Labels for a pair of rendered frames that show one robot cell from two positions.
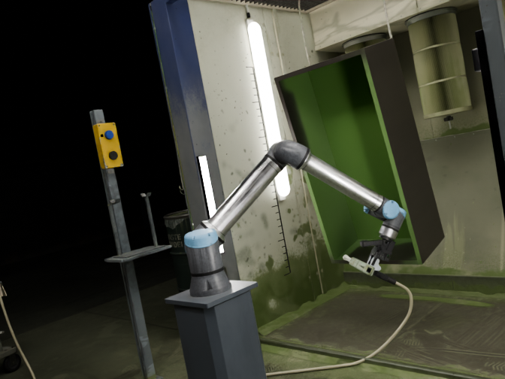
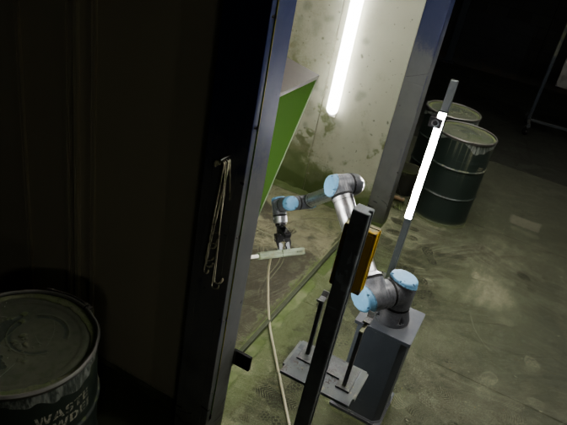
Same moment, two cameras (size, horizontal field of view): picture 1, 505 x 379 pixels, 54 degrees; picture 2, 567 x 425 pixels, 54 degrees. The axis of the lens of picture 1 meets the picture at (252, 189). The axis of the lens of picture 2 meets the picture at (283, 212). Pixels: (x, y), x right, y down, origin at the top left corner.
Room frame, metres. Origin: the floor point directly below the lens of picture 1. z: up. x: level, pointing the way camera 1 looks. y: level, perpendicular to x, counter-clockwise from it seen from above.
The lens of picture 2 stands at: (3.77, 2.17, 2.45)
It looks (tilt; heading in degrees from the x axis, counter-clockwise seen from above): 29 degrees down; 246
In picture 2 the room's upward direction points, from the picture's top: 12 degrees clockwise
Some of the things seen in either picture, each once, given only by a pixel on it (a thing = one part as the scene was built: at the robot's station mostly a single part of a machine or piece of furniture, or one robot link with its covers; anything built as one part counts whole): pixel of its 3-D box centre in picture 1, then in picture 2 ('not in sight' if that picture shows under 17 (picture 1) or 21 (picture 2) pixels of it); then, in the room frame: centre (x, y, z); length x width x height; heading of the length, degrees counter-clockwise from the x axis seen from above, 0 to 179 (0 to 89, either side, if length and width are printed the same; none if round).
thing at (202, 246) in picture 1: (203, 250); (399, 289); (2.20, 0.27, 0.83); 0.17 x 0.15 x 0.18; 10
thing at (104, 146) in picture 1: (107, 146); (353, 256); (2.85, 0.77, 1.42); 0.12 x 0.06 x 0.26; 134
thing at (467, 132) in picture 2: not in sight; (467, 133); (0.33, -1.83, 0.86); 0.54 x 0.54 x 0.01
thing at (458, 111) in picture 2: not in sight; (454, 111); (0.08, -2.43, 0.86); 0.54 x 0.54 x 0.01
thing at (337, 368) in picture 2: (134, 224); (334, 339); (2.78, 0.70, 0.95); 0.26 x 0.15 x 0.32; 134
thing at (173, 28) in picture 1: (201, 177); (224, 250); (3.18, 0.31, 1.14); 0.18 x 0.18 x 2.29; 44
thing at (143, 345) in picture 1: (123, 247); (312, 388); (2.90, 0.82, 0.82); 0.06 x 0.06 x 1.64; 44
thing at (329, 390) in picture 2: (137, 253); (324, 372); (2.80, 0.71, 0.78); 0.31 x 0.23 x 0.01; 134
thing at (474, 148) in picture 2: not in sight; (451, 174); (0.34, -1.83, 0.44); 0.59 x 0.58 x 0.89; 59
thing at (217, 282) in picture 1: (209, 280); (393, 309); (2.19, 0.27, 0.69); 0.19 x 0.19 x 0.10
